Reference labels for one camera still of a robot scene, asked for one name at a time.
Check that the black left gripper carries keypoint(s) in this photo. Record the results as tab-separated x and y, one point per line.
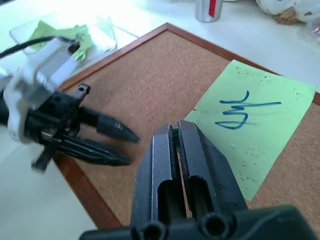
55	112

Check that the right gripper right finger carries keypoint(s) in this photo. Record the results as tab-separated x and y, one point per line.
207	170

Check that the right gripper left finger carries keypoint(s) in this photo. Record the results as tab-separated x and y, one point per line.
150	180

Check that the green pushpin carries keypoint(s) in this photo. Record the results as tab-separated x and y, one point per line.
176	136

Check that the green note with blue scribble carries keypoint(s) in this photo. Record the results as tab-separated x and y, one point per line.
262	140

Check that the clear plastic box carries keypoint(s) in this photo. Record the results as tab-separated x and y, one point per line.
102	37

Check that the crumpled green paper note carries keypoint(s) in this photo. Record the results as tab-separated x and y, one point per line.
50	31

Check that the silver can with red stripe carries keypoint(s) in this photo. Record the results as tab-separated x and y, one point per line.
203	10

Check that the crinkled clear plastic bag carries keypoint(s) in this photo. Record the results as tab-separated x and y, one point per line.
314	31

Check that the white spotted round object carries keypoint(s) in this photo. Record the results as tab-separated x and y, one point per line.
280	6

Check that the cork board with wooden frame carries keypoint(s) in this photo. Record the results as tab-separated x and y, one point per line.
150	75

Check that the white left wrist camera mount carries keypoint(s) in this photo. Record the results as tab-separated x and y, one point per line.
27	80

